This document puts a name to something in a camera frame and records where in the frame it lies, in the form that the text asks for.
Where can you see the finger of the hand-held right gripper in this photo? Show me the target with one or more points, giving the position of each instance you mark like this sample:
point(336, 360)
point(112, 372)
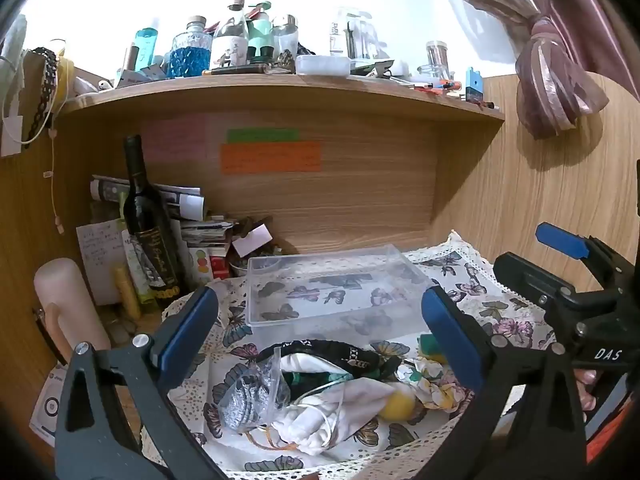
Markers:
point(560, 241)
point(525, 272)

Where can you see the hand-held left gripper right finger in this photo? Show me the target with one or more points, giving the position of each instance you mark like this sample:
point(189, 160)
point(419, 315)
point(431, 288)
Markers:
point(447, 330)

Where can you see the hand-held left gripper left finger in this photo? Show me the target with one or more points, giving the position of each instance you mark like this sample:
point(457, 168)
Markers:
point(192, 324)

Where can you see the green sponge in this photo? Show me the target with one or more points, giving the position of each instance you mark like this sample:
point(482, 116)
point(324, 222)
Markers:
point(432, 345)

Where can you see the floral scrunchie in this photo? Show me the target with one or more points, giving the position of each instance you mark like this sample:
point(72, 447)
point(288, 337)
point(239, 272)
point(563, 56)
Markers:
point(435, 385)

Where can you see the yellow soft ball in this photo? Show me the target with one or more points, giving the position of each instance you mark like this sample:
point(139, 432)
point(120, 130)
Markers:
point(397, 402)

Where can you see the silver scrunchie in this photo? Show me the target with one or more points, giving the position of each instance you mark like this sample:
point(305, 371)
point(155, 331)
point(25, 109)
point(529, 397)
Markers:
point(250, 400)

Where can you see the black headband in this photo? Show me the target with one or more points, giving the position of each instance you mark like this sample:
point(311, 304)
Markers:
point(345, 352)

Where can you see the clear plastic container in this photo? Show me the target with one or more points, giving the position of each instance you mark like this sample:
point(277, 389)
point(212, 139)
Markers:
point(330, 285)

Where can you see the person's right hand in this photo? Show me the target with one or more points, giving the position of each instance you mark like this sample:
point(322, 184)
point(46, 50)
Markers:
point(586, 385)

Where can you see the butterfly printed cloth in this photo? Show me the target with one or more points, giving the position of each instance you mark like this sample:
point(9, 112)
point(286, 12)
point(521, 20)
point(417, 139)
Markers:
point(240, 355)

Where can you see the white box with coloured dots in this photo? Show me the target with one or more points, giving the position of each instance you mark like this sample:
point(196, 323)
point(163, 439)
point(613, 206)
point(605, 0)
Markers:
point(200, 266)

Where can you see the yellow tube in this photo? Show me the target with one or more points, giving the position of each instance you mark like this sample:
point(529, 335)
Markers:
point(126, 292)

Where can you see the pile of papers and boxes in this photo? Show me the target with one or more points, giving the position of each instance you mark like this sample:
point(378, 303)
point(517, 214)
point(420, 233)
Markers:
point(215, 235)

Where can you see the dark wine bottle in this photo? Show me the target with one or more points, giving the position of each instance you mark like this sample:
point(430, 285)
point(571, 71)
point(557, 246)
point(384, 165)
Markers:
point(150, 240)

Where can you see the white paper tag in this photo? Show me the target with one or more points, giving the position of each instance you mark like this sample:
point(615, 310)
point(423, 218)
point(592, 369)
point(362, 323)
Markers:
point(251, 240)

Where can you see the white handwritten note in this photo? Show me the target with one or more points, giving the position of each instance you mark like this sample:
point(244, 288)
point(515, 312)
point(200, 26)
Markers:
point(100, 260)

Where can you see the rolled magazine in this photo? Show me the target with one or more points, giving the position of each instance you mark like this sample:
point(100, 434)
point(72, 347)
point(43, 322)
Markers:
point(170, 197)

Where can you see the pink cylinder bottle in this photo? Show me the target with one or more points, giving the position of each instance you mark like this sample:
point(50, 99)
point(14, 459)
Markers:
point(65, 295)

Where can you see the paper with round label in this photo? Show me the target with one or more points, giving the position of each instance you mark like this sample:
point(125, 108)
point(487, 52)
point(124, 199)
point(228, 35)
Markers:
point(47, 410)

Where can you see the blue small box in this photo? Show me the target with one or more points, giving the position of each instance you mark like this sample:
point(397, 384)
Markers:
point(473, 85)

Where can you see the orange sticky note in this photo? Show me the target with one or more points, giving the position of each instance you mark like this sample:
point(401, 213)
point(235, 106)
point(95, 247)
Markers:
point(270, 157)

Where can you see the pink sticky note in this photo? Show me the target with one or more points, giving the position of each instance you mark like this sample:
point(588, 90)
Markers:
point(172, 137)

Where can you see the orange pen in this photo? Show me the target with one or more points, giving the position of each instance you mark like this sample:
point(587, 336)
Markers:
point(440, 86)

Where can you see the green sticky note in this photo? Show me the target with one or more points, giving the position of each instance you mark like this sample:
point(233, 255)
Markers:
point(262, 135)

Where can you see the pink curtain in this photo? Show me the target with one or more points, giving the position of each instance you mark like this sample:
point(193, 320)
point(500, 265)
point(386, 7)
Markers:
point(555, 35)

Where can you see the small glass jar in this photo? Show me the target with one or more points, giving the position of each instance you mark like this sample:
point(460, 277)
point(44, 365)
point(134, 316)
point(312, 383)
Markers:
point(439, 60)

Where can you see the wooden shelf board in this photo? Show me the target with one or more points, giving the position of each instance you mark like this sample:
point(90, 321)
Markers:
point(280, 92)

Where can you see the black binder clip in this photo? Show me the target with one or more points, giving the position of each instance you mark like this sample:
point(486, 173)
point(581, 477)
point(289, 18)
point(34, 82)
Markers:
point(382, 68)

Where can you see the faceted glass bottle blue liquid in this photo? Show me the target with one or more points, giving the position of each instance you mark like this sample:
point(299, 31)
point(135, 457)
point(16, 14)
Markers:
point(189, 55)

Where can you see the yellow ribbon roll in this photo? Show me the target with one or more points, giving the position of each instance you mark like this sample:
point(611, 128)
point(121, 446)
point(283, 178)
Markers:
point(66, 80)

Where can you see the black lace ribbon card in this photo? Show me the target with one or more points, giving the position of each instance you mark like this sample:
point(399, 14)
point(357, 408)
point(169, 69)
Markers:
point(42, 90)

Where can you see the tall teal bottle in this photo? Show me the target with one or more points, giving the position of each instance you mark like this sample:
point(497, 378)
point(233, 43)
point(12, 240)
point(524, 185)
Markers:
point(146, 45)

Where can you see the clear acrylic organizer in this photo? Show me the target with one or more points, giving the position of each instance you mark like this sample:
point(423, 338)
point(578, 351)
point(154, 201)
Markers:
point(360, 32)

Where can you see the white flat plastic box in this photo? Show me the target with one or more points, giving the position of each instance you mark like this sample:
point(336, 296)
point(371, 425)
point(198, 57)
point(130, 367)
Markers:
point(322, 66)

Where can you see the clear bottle with copper cap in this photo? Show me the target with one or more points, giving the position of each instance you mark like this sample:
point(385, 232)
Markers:
point(231, 35)

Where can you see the mint green bottle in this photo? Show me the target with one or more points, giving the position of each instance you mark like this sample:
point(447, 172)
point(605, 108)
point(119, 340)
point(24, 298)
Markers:
point(261, 35)

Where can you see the clear glass jar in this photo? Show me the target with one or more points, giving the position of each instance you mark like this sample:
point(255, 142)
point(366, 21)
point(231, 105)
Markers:
point(286, 35)

